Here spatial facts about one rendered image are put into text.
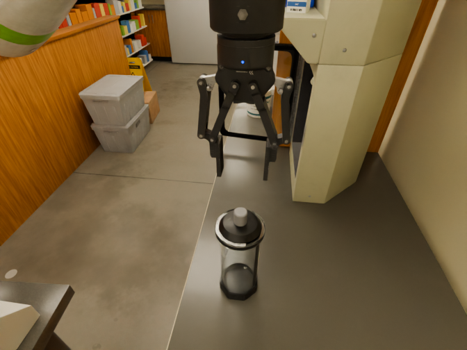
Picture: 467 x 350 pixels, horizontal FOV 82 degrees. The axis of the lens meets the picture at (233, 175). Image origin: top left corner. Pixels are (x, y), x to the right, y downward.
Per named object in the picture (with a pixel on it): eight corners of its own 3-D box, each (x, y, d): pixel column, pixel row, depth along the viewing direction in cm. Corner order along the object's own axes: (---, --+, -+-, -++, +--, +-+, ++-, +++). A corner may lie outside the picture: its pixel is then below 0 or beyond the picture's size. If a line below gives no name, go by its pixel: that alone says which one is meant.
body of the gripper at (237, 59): (279, 27, 37) (273, 93, 42) (218, 26, 38) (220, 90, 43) (279, 39, 31) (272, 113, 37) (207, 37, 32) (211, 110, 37)
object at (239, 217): (262, 219, 62) (264, 198, 58) (260, 252, 54) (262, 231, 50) (222, 215, 63) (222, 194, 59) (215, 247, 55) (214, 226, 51)
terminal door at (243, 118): (286, 144, 117) (300, 44, 92) (219, 135, 123) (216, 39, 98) (286, 143, 118) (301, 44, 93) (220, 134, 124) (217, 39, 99)
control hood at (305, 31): (306, 37, 92) (311, 3, 86) (318, 64, 67) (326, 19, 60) (272, 36, 93) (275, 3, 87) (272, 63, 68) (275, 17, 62)
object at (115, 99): (149, 103, 313) (144, 75, 293) (127, 128, 266) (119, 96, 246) (116, 101, 317) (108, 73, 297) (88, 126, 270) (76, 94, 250)
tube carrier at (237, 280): (260, 264, 74) (266, 210, 61) (258, 303, 66) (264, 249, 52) (222, 260, 75) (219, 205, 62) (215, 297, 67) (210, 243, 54)
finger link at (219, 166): (219, 144, 43) (215, 143, 43) (221, 177, 48) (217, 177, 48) (222, 135, 46) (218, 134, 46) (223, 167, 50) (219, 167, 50)
